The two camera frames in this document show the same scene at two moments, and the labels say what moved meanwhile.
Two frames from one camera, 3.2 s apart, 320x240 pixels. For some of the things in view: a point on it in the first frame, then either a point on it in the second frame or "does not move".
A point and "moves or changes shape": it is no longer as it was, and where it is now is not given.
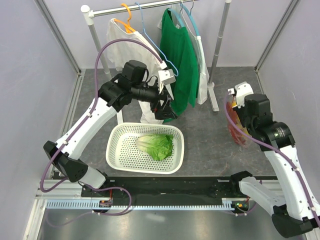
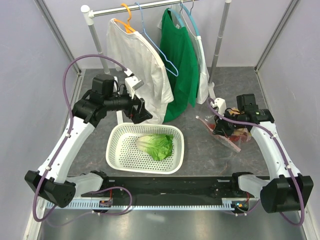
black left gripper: (165, 111) -> (141, 114)
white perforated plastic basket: (145, 147) does not move
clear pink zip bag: (240, 134) moves or changes shape
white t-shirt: (120, 52) does not move
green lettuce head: (159, 146) does not move
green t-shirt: (177, 47) does not move
